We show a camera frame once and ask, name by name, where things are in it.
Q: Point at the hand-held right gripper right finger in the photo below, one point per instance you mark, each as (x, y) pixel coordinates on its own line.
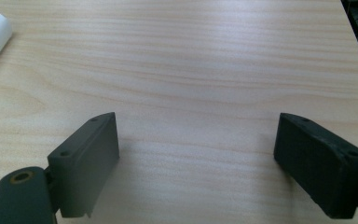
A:
(320, 168)

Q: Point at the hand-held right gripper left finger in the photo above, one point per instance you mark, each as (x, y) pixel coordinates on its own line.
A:
(84, 161)

